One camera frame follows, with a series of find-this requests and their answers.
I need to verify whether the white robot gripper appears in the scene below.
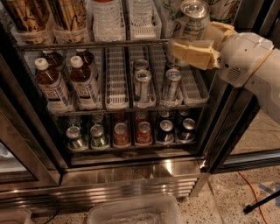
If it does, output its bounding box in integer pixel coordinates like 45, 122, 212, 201
168, 21, 274, 88

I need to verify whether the tall white green tea can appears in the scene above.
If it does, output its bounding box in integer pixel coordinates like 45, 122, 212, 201
173, 0, 210, 47

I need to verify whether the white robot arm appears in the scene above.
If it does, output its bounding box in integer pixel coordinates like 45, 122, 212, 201
168, 22, 280, 123

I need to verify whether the tall white can right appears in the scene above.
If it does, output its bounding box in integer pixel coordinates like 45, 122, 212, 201
208, 0, 238, 24

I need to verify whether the slim silver can front right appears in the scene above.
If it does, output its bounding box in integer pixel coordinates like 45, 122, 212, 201
162, 69, 182, 102

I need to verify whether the slim silver can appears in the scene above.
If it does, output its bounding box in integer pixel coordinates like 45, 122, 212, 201
133, 59, 149, 71
162, 69, 182, 102
134, 69, 151, 103

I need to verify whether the slim silver can back left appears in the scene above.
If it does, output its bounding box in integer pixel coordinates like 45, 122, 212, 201
133, 59, 149, 71

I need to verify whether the slim silver can front left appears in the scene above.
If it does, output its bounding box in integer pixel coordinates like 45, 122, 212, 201
134, 69, 151, 103

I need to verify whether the blue soda can front right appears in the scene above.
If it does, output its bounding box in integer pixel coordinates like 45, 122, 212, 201
177, 118, 195, 142

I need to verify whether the blue soda can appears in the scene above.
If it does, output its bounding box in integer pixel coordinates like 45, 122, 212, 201
157, 120, 173, 143
177, 118, 195, 142

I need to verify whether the empty white shelf tray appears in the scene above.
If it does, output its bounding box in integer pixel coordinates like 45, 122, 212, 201
105, 47, 129, 109

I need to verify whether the blue soda can front left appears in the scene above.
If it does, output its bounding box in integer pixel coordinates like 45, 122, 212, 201
157, 120, 173, 143

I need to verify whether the red soda can front right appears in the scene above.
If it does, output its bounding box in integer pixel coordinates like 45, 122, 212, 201
136, 122, 152, 144

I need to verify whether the red soda can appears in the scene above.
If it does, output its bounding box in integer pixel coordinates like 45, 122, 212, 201
114, 122, 130, 146
136, 122, 152, 144

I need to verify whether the red soda can front left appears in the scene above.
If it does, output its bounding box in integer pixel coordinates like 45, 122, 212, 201
114, 122, 130, 146

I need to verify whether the stainless steel fridge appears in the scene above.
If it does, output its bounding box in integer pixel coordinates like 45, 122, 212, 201
0, 0, 280, 211

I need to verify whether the tall brown can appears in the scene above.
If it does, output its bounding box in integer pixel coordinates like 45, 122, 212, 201
1, 0, 50, 33
47, 0, 87, 32

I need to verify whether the green soda can front right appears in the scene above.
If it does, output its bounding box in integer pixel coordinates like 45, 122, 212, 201
90, 124, 109, 149

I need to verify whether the green soda can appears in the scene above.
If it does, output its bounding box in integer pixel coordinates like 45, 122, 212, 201
90, 124, 109, 149
66, 126, 88, 151

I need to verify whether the green soda can front left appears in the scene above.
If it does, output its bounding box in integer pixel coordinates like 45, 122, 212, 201
66, 126, 88, 151

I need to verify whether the tall brown can left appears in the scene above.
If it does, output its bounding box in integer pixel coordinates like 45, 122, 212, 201
1, 0, 50, 33

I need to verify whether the empty white tray right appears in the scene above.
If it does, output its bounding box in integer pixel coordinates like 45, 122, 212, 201
174, 58, 209, 105

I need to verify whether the clear water bottle right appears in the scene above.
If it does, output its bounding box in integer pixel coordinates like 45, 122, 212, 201
130, 0, 153, 26

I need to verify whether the clear water bottle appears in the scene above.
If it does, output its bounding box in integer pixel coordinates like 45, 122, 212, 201
92, 0, 122, 42
130, 0, 153, 26

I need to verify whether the clear water bottle left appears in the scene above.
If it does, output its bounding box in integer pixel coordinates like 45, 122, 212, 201
92, 0, 122, 42

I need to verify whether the tea bottle back right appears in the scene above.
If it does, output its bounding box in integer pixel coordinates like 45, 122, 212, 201
76, 49, 95, 68

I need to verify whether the tea bottle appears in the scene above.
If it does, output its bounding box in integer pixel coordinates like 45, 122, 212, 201
34, 58, 74, 113
43, 51, 65, 71
76, 49, 95, 68
70, 56, 102, 110

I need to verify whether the tea bottle front right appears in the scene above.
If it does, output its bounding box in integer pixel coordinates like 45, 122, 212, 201
70, 56, 102, 110

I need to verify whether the tea bottle back left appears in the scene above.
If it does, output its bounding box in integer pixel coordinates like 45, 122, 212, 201
43, 51, 65, 71

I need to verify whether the tea bottle front left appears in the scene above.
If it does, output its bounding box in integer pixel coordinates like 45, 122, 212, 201
34, 58, 74, 113

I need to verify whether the black stand leg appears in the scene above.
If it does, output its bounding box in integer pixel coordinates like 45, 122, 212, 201
243, 190, 280, 214

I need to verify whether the clear plastic bin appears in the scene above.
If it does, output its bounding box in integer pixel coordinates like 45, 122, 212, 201
87, 195, 184, 224

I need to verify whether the clear bin corner left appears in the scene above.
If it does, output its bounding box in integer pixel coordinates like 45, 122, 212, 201
0, 209, 33, 224

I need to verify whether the orange cable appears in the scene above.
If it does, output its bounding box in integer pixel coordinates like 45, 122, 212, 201
236, 170, 270, 224

